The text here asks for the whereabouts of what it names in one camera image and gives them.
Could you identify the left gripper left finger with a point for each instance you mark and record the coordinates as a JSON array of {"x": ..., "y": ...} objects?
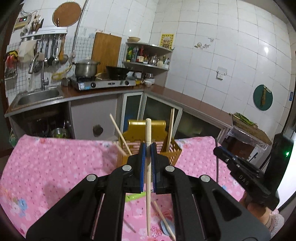
[{"x": 94, "y": 208}]

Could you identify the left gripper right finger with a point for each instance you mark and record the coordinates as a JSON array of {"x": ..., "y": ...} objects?
[{"x": 203, "y": 210}]

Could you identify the kitchen counter cabinets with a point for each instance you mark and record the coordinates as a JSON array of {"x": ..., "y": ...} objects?
[{"x": 196, "y": 107}]

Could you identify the person's right hand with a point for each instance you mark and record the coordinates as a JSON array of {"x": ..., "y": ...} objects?
[{"x": 272, "y": 220}]

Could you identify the wooden chopstick upright centre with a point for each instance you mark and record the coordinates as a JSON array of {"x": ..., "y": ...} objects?
[{"x": 164, "y": 221}]

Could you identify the side table with vegetables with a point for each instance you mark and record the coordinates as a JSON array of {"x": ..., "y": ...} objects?
[{"x": 245, "y": 139}]

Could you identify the wooden chopstick diagonal centre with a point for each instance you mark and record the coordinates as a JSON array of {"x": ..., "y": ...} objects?
[{"x": 120, "y": 149}]

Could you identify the pink floral tablecloth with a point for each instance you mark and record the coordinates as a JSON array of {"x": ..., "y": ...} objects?
[{"x": 40, "y": 171}]

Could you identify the wooden chopstick far left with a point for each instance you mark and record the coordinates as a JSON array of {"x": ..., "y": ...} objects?
[{"x": 120, "y": 134}]

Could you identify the wooden chopstick right centre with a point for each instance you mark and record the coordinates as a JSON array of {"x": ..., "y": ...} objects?
[{"x": 148, "y": 141}]

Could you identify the gas stove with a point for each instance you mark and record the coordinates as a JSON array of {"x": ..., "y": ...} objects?
[{"x": 91, "y": 83}]

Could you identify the steel sink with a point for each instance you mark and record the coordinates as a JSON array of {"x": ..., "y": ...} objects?
[{"x": 36, "y": 97}]

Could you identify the black wok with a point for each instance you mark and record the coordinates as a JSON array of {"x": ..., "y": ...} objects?
[{"x": 117, "y": 73}]

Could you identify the steel cooking pot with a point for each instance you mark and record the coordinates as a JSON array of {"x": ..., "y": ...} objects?
[{"x": 86, "y": 68}]

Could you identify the corner shelf with bottles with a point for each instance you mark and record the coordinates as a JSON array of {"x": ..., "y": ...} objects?
[{"x": 147, "y": 58}]

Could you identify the wooden cutting board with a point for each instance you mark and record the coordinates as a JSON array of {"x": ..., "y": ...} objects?
[{"x": 106, "y": 50}]

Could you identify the hanging utensil rack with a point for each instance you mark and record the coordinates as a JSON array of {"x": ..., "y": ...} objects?
[{"x": 39, "y": 45}]

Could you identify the round woven tray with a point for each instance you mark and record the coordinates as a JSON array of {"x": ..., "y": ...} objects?
[{"x": 66, "y": 14}]

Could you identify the green handled fork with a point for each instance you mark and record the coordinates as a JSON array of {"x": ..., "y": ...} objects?
[{"x": 132, "y": 197}]

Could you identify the green round wall board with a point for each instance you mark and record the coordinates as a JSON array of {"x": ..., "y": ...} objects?
[{"x": 262, "y": 97}]

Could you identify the white wall socket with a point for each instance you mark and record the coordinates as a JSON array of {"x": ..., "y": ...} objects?
[{"x": 220, "y": 73}]

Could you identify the yellow wall poster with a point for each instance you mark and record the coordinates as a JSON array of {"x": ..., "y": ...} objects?
[{"x": 166, "y": 41}]

